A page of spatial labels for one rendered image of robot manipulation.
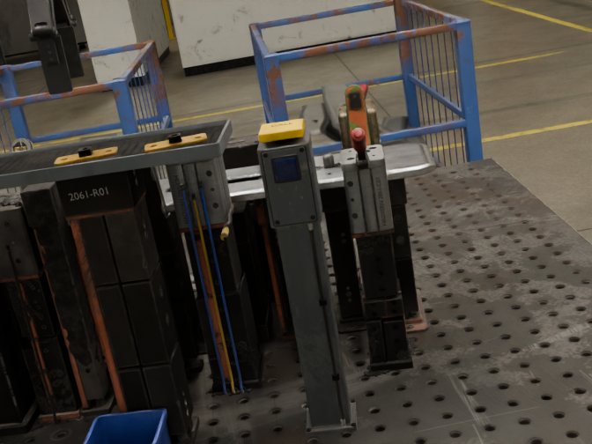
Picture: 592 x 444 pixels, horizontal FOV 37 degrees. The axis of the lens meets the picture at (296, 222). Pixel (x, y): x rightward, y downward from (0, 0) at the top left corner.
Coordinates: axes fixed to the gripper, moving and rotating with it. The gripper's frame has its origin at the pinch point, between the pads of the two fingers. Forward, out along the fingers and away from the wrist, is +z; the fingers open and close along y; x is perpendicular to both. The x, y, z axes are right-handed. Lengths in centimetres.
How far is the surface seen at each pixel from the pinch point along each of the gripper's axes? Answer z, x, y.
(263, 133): 10.9, 24.3, 6.6
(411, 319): 55, 46, -21
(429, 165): 26, 52, -17
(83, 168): 11.2, 0.4, 6.8
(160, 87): 52, -5, -332
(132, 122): 47, -12, -218
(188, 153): 11.2, 14.1, 9.1
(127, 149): 11.0, 5.8, 0.6
